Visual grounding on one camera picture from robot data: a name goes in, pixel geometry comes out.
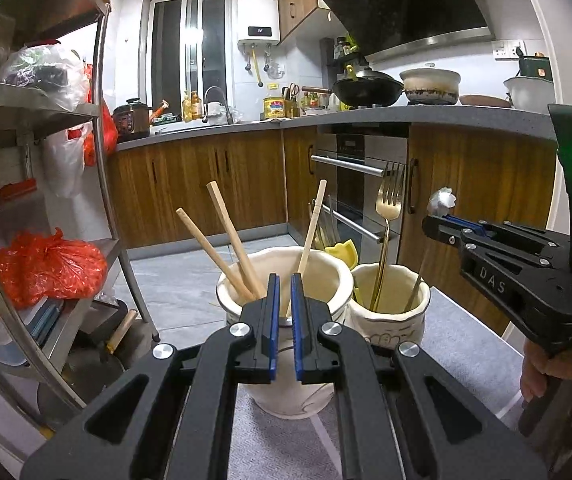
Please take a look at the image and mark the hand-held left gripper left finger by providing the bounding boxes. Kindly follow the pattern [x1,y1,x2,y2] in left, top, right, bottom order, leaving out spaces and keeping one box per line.
[20,273,281,480]

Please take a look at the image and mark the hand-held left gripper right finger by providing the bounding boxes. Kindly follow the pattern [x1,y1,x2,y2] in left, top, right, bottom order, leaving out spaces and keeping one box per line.
[291,273,550,480]

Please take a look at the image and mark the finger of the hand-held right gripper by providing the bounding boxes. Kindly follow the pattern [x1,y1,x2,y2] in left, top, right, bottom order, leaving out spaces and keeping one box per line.
[422,215,572,357]
[442,215,572,262]

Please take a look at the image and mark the large cream ceramic jar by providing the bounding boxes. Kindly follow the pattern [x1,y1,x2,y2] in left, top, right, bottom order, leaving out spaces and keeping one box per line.
[216,246,355,420]

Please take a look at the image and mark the small cream ceramic jar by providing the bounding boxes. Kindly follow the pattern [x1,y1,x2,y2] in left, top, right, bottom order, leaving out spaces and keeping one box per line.
[346,262,431,357]

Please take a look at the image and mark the wooden chopstick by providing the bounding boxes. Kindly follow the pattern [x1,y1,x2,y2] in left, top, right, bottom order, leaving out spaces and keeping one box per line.
[207,182,267,298]
[175,207,255,303]
[286,179,328,317]

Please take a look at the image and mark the gold fork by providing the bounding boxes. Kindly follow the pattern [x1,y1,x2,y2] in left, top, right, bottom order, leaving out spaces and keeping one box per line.
[371,161,407,312]

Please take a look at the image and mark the person's right hand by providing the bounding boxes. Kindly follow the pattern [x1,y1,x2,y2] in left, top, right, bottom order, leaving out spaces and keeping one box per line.
[519,346,572,403]

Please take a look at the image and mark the grey striped table mat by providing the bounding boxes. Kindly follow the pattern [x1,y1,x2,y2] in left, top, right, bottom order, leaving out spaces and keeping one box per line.
[226,287,527,480]

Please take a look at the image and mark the yellow utensil in jar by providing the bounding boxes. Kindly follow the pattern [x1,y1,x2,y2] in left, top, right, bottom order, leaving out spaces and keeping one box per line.
[325,240,365,307]

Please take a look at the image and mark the metal utensil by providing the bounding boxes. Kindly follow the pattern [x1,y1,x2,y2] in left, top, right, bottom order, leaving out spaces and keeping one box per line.
[308,197,341,252]

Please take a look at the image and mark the grey kitchen countertop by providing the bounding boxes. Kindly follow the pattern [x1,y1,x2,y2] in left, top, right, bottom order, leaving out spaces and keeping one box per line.
[116,102,560,154]

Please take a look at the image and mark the brown pot lid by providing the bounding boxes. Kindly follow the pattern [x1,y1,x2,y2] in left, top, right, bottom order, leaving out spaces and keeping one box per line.
[458,94,511,109]

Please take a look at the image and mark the built-in oven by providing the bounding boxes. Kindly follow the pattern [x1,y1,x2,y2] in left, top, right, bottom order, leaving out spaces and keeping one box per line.
[311,127,409,267]

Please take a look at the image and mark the wooden base cabinets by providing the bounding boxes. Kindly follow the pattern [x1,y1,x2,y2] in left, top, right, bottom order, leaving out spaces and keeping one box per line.
[106,122,560,337]

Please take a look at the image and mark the white clay pot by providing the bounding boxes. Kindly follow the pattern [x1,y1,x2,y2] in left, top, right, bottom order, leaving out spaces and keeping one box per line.
[400,67,462,106]

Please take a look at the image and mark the grey pan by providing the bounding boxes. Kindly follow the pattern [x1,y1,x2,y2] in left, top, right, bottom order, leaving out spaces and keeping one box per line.
[36,350,128,417]

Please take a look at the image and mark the black wok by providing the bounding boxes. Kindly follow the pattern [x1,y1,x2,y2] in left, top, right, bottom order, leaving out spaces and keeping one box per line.
[302,70,405,109]

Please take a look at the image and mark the yellow oil bottle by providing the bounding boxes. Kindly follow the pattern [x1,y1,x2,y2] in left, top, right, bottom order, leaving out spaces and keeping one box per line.
[263,91,287,120]

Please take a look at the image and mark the large orange plastic bag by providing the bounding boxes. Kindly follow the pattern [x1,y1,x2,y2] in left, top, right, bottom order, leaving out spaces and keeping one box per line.
[0,228,109,310]

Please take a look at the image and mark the metal faucet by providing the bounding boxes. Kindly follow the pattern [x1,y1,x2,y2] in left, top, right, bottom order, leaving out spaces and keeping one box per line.
[203,86,232,125]

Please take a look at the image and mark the dark rice cooker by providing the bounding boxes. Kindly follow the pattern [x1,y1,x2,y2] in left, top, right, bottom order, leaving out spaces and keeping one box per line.
[112,99,152,144]

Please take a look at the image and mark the black range hood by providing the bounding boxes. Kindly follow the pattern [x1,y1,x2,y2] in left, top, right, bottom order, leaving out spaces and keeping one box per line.
[313,0,495,63]

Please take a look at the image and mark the small orange plastic bag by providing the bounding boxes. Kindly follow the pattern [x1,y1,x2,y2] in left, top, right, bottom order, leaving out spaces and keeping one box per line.
[83,64,119,167]

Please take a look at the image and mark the white plastic bag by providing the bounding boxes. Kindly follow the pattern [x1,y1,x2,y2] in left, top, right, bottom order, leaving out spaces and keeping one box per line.
[45,127,90,199]

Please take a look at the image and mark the kitchen window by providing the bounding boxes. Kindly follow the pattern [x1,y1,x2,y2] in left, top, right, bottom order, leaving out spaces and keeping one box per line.
[147,0,232,122]

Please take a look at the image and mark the red plastic item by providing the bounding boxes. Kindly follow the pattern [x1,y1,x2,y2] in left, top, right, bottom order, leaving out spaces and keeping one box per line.
[0,180,38,204]

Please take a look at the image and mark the white water heater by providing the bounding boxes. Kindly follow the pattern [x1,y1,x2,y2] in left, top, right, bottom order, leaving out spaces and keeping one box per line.
[237,0,282,46]

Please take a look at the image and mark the metal shelf rack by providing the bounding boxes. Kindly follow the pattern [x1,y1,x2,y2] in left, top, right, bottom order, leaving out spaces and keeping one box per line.
[0,0,161,428]

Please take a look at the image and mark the clear plastic bag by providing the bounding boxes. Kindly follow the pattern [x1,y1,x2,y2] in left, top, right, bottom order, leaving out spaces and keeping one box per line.
[1,45,92,114]

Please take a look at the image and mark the wooden handled tool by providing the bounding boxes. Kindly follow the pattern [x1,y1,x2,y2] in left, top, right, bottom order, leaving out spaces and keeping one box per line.
[106,310,140,354]

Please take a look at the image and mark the wall socket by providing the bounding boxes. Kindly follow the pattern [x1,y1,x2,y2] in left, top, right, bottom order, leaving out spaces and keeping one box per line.
[493,40,526,60]

